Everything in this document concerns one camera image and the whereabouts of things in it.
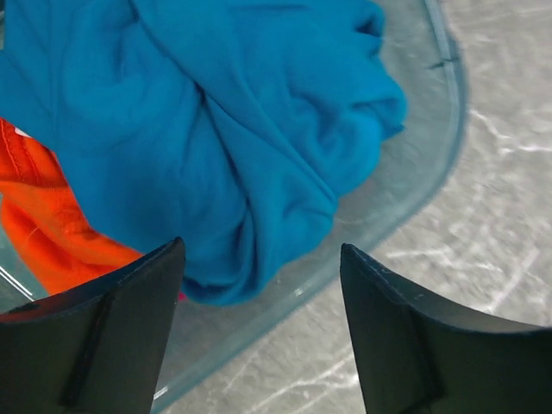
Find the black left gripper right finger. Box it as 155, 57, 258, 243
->
340, 244, 551, 414

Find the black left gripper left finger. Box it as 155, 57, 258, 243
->
1, 238, 185, 413

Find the blue t-shirt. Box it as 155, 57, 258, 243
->
1, 1, 406, 305

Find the orange t-shirt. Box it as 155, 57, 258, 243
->
1, 121, 141, 295

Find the clear teal plastic bin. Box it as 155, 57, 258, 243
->
0, 0, 469, 414

